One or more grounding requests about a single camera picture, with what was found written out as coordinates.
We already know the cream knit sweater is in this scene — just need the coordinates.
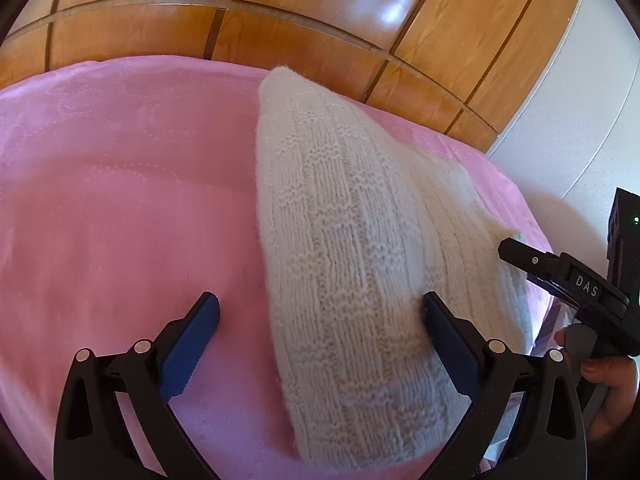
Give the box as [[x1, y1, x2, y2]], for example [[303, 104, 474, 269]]
[[255, 65, 531, 463]]

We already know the person's right hand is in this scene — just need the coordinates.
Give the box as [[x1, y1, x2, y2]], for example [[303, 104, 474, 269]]
[[581, 355, 640, 442]]

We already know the pink bed sheet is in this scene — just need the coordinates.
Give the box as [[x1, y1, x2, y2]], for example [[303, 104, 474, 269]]
[[0, 57, 576, 480]]

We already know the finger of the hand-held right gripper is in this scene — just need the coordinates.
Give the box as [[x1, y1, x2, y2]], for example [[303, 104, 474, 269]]
[[498, 237, 565, 283]]

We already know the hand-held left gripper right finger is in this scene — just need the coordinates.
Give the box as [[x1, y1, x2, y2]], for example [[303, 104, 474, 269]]
[[422, 290, 587, 480]]

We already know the wooden headboard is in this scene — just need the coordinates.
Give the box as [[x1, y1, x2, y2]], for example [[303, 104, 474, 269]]
[[0, 0, 588, 153]]

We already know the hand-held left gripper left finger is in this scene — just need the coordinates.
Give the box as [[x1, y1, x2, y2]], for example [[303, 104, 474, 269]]
[[52, 291, 221, 480]]

